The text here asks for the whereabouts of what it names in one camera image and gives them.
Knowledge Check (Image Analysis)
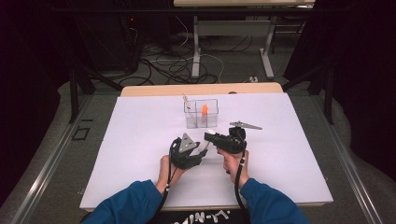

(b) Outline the white table sheet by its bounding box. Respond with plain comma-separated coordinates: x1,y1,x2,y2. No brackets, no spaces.
78,92,334,210

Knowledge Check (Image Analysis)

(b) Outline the person's right hand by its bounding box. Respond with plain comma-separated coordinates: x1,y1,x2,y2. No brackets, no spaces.
217,147,250,189

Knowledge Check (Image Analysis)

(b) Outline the white pen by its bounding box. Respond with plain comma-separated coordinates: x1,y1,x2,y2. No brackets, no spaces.
182,94,195,120

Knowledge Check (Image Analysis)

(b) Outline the black metal crossbar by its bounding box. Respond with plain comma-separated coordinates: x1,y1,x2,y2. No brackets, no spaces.
49,7,344,14

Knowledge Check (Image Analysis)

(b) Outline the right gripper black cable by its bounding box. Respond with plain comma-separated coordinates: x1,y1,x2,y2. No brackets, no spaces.
233,152,248,213

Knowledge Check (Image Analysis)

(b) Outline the aluminium floor rail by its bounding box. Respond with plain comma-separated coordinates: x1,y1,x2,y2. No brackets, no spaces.
10,94,94,224
311,94,384,224

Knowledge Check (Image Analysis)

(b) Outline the black computer tower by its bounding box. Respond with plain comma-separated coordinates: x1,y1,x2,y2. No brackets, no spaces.
78,13,142,73

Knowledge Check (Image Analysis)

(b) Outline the person's left hand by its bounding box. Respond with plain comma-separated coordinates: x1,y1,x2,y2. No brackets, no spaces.
155,154,188,195

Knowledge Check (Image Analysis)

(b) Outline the tangle of floor cables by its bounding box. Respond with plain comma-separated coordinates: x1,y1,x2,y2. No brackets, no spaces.
120,15,253,87

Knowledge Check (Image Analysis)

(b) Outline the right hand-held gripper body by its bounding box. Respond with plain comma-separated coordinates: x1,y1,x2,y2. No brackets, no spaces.
214,120,263,154

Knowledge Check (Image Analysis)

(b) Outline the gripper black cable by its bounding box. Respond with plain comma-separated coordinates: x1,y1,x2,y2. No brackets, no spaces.
161,137,183,217
233,152,248,213

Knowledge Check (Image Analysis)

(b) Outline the clear plastic organizer box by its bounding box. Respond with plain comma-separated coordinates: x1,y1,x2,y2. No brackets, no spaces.
183,98,219,130

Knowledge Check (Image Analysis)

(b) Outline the dark curtain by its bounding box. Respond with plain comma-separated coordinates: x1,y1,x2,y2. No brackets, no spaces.
0,0,74,204
284,0,396,183

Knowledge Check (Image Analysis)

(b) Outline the black metal stand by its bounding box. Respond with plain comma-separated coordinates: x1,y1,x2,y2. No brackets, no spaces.
281,62,335,125
68,66,124,124

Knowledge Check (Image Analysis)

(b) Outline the desk with white legs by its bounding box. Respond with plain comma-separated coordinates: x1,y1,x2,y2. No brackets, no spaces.
173,0,316,80

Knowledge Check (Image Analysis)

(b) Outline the person's black printed shirt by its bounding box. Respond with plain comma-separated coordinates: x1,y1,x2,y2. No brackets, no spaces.
148,209,250,224

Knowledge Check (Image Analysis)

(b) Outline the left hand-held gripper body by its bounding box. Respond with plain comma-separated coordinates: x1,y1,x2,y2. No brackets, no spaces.
169,133,204,171

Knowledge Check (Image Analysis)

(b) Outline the orange highlighter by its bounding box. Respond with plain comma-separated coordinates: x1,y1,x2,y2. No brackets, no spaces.
200,104,210,124

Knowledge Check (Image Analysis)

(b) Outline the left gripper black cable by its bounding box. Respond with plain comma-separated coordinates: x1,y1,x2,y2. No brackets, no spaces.
161,137,183,217

